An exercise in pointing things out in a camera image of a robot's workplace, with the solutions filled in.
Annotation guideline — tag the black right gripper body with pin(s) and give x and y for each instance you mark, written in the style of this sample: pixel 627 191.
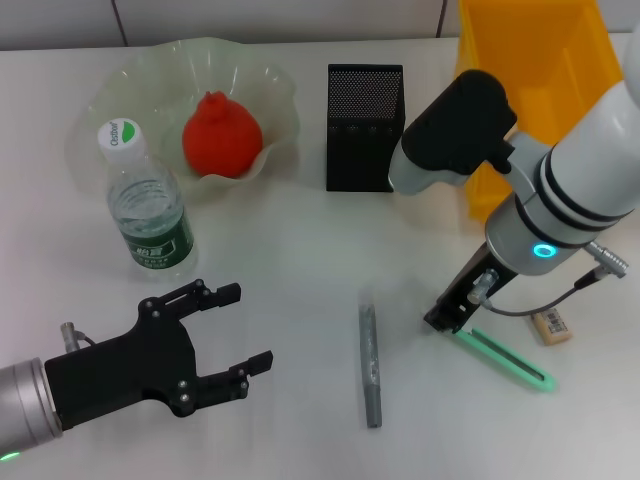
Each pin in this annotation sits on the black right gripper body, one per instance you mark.
pixel 470 295

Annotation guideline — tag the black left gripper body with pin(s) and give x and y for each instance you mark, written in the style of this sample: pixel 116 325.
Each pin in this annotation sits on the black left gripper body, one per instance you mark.
pixel 130 370

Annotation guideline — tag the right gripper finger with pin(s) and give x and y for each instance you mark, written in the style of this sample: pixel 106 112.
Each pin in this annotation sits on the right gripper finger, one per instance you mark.
pixel 436 317
pixel 455 327

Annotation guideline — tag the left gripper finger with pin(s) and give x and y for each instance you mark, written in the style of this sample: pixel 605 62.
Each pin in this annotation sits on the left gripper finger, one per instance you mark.
pixel 235 380
pixel 205 295

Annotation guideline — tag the green utility knife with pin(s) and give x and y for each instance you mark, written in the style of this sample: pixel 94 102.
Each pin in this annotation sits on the green utility knife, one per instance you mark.
pixel 510 362

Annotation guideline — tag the grey pen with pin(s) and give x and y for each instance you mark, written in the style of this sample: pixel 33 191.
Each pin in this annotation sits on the grey pen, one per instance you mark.
pixel 370 350

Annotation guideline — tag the beige eraser with barcode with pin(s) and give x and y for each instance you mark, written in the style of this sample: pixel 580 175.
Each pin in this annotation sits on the beige eraser with barcode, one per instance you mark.
pixel 552 330

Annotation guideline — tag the clear green-label water bottle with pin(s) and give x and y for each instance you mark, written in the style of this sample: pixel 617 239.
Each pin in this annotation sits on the clear green-label water bottle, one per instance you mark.
pixel 150 215

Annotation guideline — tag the orange toy fruit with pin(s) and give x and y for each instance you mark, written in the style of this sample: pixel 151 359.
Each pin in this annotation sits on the orange toy fruit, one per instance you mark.
pixel 222 135

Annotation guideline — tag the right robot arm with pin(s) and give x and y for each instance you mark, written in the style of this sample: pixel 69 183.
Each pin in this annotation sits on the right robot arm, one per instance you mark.
pixel 590 160

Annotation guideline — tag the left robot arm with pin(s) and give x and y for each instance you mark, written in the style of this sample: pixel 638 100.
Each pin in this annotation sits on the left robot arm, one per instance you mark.
pixel 25 405

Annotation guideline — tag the black mesh pen holder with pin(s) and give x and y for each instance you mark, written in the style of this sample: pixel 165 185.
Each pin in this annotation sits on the black mesh pen holder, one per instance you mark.
pixel 362 145

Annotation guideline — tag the translucent green fruit plate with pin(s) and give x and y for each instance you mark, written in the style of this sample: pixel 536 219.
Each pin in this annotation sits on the translucent green fruit plate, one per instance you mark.
pixel 150 85

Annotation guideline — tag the yellow plastic bin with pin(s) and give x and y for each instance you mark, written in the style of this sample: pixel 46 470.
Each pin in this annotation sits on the yellow plastic bin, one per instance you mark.
pixel 550 75

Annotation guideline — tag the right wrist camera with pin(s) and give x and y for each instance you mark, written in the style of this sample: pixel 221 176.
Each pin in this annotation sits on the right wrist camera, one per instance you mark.
pixel 450 130

